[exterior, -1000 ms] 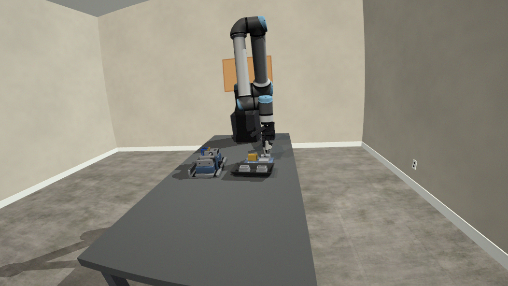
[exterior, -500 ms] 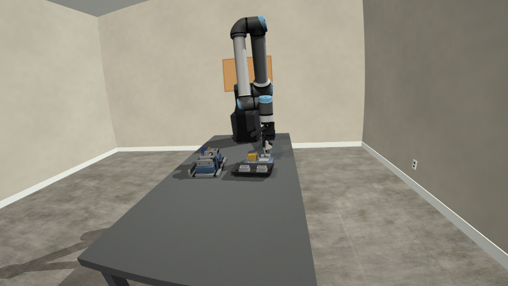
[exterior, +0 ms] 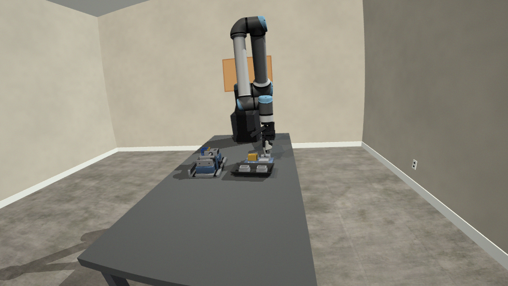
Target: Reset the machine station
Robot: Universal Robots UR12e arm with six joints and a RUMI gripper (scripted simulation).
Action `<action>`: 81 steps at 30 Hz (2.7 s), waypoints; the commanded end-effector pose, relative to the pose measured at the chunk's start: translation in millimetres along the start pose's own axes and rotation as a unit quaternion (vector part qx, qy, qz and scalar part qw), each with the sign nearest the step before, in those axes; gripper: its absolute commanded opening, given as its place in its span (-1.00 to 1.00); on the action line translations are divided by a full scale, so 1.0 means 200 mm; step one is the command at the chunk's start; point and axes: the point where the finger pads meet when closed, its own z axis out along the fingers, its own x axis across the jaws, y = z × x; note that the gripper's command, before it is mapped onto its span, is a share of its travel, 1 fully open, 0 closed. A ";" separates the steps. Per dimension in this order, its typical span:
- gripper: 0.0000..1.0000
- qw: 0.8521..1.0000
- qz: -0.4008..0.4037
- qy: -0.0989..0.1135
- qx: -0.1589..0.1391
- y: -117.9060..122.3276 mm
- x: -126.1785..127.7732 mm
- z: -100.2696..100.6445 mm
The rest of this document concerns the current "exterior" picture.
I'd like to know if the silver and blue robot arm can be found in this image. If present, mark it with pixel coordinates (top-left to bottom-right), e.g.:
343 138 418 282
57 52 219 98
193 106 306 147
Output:
230 16 273 123

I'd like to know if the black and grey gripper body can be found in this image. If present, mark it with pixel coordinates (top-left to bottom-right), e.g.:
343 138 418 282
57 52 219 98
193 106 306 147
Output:
261 122 275 140

